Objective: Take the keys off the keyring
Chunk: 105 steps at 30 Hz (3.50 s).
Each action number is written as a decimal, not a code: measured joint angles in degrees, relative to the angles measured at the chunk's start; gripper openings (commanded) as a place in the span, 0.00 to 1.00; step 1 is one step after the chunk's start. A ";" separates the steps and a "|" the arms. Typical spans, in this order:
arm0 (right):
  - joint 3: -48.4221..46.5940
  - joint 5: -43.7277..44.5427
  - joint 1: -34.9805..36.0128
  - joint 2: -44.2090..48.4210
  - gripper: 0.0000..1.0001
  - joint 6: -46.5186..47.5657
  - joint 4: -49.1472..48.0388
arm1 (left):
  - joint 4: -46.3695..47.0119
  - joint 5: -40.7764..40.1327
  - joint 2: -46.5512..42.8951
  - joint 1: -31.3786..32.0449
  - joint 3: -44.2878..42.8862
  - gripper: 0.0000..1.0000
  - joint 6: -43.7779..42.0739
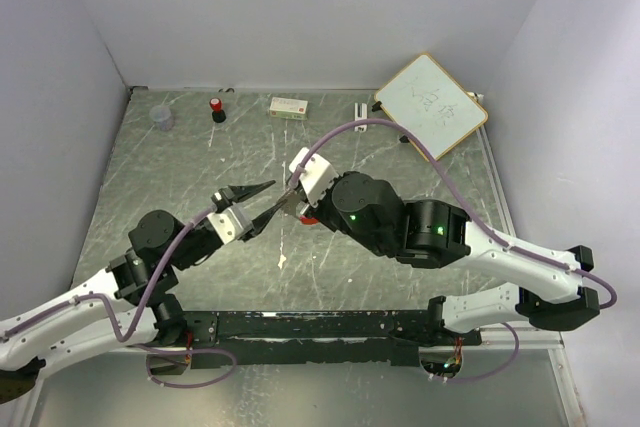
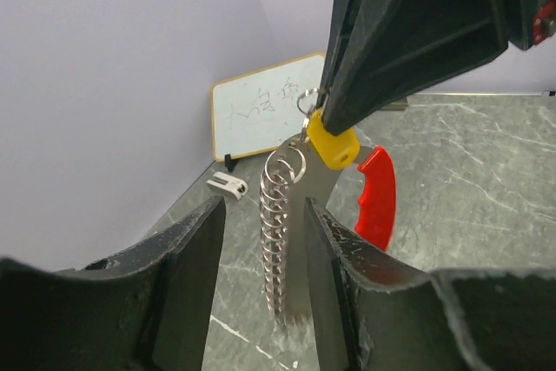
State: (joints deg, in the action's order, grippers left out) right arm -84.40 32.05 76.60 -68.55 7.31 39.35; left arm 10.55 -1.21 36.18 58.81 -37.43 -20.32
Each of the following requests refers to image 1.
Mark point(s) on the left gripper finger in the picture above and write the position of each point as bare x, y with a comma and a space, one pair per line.
239, 194
262, 220

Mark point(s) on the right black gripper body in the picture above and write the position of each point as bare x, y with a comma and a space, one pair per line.
328, 215

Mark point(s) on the saw keychain with red handle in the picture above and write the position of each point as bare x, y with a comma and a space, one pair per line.
295, 203

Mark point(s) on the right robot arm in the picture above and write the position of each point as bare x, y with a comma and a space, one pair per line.
544, 288

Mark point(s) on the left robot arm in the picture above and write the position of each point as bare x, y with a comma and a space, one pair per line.
129, 302

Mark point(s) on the red black stamp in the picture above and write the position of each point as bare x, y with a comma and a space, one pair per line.
217, 111

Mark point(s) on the white green cardboard box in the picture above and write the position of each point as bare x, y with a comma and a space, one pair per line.
288, 108

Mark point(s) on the white rectangular clip device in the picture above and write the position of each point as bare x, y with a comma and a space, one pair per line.
360, 113

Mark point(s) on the clear plastic cup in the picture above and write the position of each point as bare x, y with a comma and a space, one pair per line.
162, 117

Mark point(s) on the black base bar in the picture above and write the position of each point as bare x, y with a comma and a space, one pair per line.
321, 337

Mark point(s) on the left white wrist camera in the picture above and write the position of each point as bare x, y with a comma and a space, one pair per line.
231, 224

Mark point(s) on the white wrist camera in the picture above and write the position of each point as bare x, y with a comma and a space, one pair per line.
317, 178
231, 224

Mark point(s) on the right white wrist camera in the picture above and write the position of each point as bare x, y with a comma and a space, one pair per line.
317, 178

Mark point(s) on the small whiteboard with wooden frame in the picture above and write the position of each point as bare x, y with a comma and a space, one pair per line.
425, 99

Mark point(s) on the aluminium rail frame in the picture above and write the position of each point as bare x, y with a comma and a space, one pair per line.
530, 337

